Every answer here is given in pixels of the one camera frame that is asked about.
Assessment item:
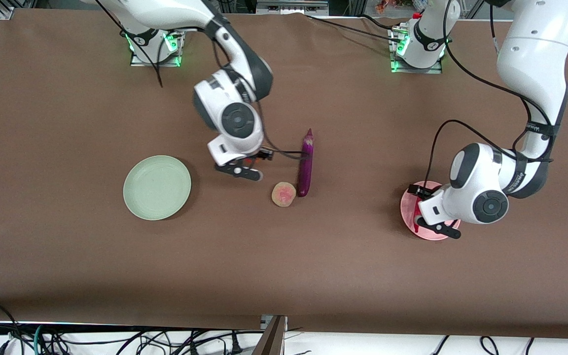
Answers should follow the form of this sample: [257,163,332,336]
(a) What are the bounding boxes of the long purple eggplant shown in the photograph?
[296,128,315,198]

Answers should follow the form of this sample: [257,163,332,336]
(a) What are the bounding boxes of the green and pink peach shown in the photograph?
[271,182,297,208]

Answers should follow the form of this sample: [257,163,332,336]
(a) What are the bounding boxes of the pink round plate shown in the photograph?
[400,181,461,241]

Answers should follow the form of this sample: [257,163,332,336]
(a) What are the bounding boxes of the brown table cover sheet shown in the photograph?
[0,7,568,341]

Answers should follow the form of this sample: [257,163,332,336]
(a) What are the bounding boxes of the pale green round plate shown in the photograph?
[123,155,192,221]

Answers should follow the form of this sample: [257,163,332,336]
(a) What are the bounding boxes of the grey device box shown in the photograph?
[256,0,330,15]

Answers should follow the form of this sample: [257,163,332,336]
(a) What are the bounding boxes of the colourful toy pile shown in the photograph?
[375,0,425,13]

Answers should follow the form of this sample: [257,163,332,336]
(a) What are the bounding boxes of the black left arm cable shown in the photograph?
[425,0,556,188]

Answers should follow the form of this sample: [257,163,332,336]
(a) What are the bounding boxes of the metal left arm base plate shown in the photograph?
[389,27,445,74]

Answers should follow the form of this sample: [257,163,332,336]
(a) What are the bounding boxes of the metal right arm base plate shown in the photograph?
[130,30,184,67]

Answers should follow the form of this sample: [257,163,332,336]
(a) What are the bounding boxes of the long black table cable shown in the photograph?
[304,14,404,44]

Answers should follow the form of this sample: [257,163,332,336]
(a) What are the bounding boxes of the brown wooden post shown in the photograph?
[252,316,287,355]

